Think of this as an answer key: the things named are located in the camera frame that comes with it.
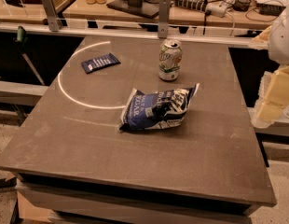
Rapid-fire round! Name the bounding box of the metal bracket post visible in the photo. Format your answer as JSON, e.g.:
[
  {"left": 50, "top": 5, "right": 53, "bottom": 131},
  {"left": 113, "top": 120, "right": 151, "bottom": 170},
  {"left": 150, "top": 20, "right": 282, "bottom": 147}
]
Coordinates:
[
  {"left": 158, "top": 0, "right": 171, "bottom": 38},
  {"left": 41, "top": 0, "right": 62, "bottom": 32}
]

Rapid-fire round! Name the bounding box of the blue white chip bag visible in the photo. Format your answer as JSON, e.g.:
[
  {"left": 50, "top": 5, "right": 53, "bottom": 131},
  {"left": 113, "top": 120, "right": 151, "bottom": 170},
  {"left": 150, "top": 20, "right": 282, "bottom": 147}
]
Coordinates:
[{"left": 118, "top": 84, "right": 200, "bottom": 131}]

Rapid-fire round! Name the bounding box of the green white 7up can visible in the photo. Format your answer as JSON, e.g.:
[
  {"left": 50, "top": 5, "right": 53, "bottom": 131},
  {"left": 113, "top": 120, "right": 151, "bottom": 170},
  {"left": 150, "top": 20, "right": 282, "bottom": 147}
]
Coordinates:
[{"left": 158, "top": 39, "right": 183, "bottom": 81}]

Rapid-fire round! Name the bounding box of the metal rail bar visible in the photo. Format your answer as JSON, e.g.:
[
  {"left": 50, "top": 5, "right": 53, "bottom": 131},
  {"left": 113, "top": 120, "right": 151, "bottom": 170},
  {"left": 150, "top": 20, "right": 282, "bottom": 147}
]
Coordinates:
[{"left": 0, "top": 21, "right": 269, "bottom": 50}]

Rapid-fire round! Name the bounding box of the right metal bracket post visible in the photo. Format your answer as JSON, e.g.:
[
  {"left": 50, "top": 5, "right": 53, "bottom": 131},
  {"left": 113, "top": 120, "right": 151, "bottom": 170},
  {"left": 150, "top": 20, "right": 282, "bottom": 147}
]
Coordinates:
[{"left": 158, "top": 0, "right": 171, "bottom": 38}]

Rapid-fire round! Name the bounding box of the black monitor stand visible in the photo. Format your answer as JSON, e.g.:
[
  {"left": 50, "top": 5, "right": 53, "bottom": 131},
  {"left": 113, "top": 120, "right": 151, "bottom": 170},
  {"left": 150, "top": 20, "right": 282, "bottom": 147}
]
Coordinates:
[{"left": 107, "top": 0, "right": 158, "bottom": 19}]

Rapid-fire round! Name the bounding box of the green handled tool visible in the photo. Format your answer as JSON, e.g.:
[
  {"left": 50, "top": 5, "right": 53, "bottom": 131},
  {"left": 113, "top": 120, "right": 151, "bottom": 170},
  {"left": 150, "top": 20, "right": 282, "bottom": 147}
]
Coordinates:
[{"left": 13, "top": 25, "right": 45, "bottom": 85}]

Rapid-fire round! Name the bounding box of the power strip with cables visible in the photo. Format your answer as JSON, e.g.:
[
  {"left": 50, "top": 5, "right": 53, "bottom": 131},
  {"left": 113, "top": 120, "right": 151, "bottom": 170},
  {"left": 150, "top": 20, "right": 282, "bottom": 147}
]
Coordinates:
[{"left": 174, "top": 0, "right": 234, "bottom": 18}]

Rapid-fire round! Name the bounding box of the wooden board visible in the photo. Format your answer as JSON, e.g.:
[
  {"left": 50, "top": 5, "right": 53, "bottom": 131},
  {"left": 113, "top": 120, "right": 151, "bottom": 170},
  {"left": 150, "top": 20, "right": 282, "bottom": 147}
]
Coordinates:
[{"left": 0, "top": 0, "right": 75, "bottom": 24}]

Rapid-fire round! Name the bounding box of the black device box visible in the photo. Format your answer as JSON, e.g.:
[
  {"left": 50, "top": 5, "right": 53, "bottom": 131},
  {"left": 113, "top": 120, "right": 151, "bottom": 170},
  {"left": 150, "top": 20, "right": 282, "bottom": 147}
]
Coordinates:
[{"left": 257, "top": 4, "right": 284, "bottom": 16}]

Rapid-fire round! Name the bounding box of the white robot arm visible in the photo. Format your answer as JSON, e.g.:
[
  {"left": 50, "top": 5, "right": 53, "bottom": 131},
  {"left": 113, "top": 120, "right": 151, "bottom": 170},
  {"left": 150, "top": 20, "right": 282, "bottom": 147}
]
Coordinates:
[{"left": 256, "top": 5, "right": 289, "bottom": 122}]

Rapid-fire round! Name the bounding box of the left metal bracket post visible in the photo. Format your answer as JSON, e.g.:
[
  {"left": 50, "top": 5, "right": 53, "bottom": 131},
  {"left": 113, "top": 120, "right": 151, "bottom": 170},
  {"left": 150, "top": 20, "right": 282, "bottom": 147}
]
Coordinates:
[{"left": 41, "top": 0, "right": 62, "bottom": 32}]

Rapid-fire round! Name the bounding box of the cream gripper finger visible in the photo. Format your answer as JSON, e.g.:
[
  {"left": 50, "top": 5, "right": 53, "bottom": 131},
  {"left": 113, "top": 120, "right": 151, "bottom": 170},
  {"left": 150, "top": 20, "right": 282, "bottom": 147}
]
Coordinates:
[
  {"left": 255, "top": 101, "right": 283, "bottom": 122},
  {"left": 265, "top": 65, "right": 289, "bottom": 107}
]

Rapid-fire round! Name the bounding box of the blue rxbar blueberry wrapper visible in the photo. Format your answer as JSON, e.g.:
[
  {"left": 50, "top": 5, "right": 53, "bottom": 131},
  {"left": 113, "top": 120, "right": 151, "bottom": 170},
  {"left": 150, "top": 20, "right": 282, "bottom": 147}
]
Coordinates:
[{"left": 81, "top": 53, "right": 120, "bottom": 74}]

